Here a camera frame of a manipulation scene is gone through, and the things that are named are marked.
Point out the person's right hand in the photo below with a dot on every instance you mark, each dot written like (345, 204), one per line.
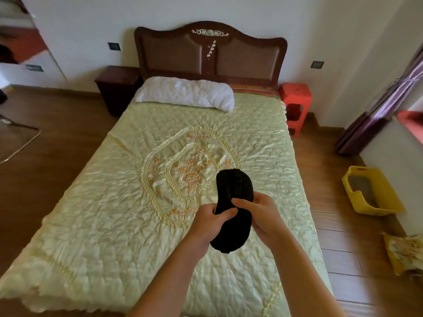
(266, 217)

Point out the person's left hand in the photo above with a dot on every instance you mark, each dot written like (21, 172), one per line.
(206, 224)

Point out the person's right thumb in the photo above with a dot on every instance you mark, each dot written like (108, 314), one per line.
(243, 204)

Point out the person's left thumb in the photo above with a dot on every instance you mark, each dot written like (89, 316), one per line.
(226, 214)

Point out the black sock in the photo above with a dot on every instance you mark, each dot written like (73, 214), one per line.
(234, 207)

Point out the person's left forearm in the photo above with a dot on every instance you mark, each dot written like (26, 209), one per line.
(171, 277)

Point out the person's right forearm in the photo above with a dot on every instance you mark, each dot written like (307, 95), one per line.
(304, 277)

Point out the pale yellow quilted bedspread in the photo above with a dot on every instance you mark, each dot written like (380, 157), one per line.
(158, 201)

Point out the red plastic stool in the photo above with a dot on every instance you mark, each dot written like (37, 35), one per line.
(295, 102)

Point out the white pillow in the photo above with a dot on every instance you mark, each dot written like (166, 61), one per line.
(186, 92)

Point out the yellow plastic basket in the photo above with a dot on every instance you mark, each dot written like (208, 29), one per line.
(383, 198)

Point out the brown wooden headboard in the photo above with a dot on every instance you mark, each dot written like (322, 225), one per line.
(211, 54)

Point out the purple curtain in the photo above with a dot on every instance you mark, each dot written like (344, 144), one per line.
(380, 112)

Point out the dark wooden nightstand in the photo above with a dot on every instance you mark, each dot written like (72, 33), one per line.
(117, 87)

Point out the yellow patterned cloth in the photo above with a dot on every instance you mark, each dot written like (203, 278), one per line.
(405, 254)

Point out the red window sill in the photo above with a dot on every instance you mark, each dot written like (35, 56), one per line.
(411, 123)

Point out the white wardrobe door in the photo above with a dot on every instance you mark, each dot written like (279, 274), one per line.
(23, 42)

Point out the dark wall socket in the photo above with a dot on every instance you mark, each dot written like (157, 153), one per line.
(317, 64)
(34, 67)
(114, 46)

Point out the metal frame chair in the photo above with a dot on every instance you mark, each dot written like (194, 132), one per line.
(15, 138)

